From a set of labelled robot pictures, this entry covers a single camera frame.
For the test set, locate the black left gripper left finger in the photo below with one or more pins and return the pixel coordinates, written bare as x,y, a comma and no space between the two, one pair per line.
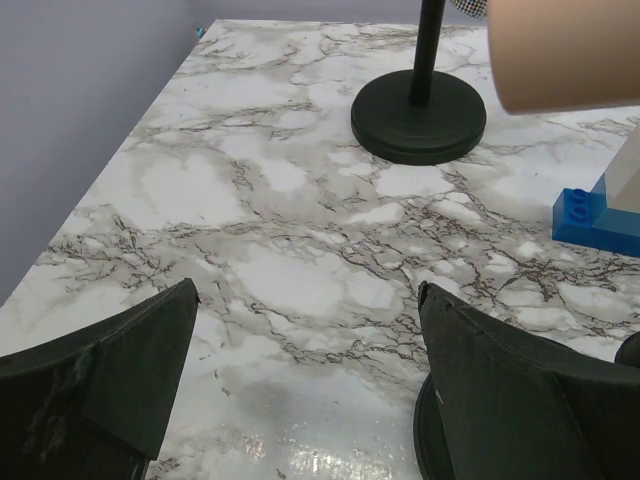
96,403

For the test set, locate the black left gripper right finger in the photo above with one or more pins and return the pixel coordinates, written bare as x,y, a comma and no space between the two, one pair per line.
515,405

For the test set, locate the black cable spool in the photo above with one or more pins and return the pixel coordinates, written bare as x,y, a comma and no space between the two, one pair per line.
432,454

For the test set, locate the blue and white toy bricks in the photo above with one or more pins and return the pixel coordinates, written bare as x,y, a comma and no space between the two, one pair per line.
607,216

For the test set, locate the pink microphone on stand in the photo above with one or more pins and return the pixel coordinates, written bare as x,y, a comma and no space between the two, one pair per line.
546,56

